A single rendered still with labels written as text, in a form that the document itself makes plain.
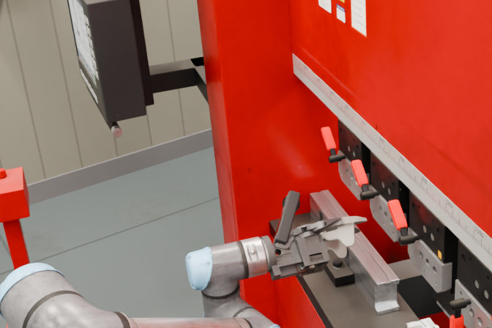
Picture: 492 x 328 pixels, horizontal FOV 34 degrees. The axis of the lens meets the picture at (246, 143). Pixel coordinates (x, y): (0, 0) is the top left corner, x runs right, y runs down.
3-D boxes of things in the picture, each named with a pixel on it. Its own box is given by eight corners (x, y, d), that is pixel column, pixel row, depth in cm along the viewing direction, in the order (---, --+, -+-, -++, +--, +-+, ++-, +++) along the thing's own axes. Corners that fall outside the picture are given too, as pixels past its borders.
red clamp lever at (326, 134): (319, 127, 199) (331, 161, 196) (334, 124, 200) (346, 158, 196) (318, 129, 201) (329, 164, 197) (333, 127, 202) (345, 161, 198)
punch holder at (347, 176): (338, 177, 205) (336, 118, 198) (369, 170, 207) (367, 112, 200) (361, 203, 192) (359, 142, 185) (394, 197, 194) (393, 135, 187)
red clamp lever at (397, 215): (386, 200, 164) (402, 244, 160) (405, 196, 165) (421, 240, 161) (384, 203, 166) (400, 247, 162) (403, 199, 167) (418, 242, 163)
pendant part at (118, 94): (80, 77, 271) (61, -29, 256) (115, 69, 275) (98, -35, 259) (107, 124, 233) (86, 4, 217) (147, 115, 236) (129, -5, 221)
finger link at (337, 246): (359, 256, 166) (321, 263, 162) (351, 230, 168) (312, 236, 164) (367, 251, 163) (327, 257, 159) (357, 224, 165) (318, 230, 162)
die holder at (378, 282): (310, 220, 245) (309, 192, 241) (329, 216, 246) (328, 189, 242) (377, 315, 201) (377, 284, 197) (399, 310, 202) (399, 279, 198)
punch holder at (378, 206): (370, 214, 188) (368, 151, 181) (403, 206, 189) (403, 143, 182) (397, 246, 174) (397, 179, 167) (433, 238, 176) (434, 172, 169)
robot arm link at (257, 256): (236, 247, 161) (241, 233, 154) (258, 242, 162) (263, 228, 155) (246, 282, 158) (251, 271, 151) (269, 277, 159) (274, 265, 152)
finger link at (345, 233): (374, 241, 158) (329, 255, 158) (364, 214, 160) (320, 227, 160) (374, 237, 155) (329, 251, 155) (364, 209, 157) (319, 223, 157)
